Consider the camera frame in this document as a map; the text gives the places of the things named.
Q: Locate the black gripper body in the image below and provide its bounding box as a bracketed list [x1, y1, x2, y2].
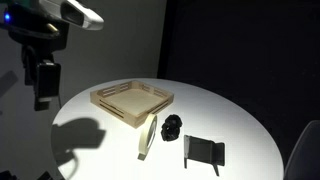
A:
[35, 60, 62, 99]

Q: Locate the square wooden slotted tray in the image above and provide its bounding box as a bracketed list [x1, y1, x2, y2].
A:
[89, 79, 175, 129]

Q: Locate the dark grey chair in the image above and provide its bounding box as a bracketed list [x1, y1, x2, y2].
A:
[284, 119, 320, 180]

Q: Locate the black ribbed cup piece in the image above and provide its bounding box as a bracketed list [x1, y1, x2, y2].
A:
[160, 124, 182, 142]

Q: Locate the black folding stand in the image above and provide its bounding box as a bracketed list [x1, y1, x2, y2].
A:
[183, 134, 226, 177]

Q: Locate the beige masking tape roll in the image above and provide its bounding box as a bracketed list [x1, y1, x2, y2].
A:
[137, 113, 158, 162]

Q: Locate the black backdrop curtain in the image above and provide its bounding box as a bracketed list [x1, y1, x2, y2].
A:
[156, 0, 320, 168]

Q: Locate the black round dome piece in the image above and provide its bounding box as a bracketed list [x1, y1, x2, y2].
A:
[165, 114, 184, 131]

